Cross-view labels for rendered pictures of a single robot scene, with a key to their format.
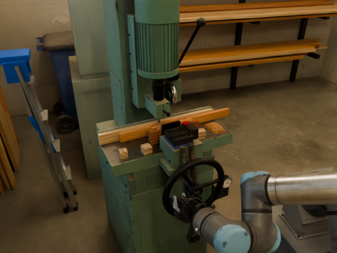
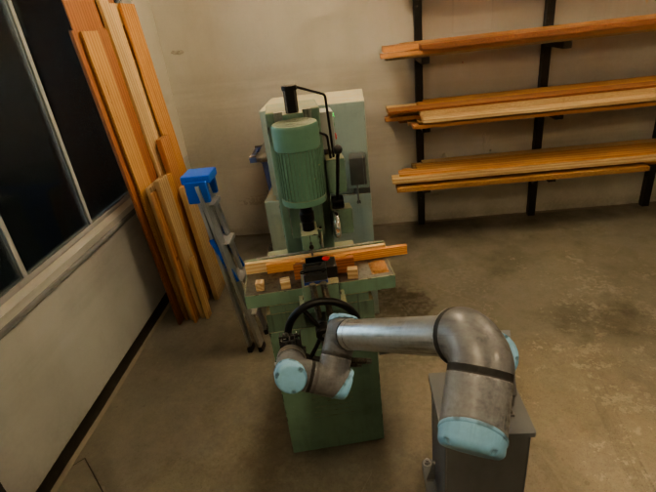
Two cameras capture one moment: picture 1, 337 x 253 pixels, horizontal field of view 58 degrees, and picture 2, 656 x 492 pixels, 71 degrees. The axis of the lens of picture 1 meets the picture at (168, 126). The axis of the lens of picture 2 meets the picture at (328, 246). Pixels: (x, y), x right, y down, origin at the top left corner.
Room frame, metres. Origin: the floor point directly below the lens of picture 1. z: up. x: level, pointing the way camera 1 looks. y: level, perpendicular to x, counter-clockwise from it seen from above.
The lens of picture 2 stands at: (-0.28, -0.70, 1.84)
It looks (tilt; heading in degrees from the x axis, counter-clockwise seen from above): 26 degrees down; 24
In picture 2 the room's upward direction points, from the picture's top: 7 degrees counter-clockwise
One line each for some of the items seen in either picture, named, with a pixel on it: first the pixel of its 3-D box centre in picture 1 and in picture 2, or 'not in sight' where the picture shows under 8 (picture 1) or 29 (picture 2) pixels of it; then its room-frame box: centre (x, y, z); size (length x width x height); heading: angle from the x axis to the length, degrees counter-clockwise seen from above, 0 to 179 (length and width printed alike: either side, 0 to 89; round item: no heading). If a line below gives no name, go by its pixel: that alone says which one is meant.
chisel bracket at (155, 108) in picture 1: (157, 106); (309, 237); (1.28, 0.05, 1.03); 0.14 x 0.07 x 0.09; 26
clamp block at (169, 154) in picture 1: (180, 148); (320, 286); (1.10, -0.05, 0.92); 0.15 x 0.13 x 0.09; 116
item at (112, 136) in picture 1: (159, 125); (315, 258); (1.29, 0.04, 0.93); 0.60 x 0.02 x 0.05; 116
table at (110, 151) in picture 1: (171, 147); (319, 284); (1.17, -0.01, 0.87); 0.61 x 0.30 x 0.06; 116
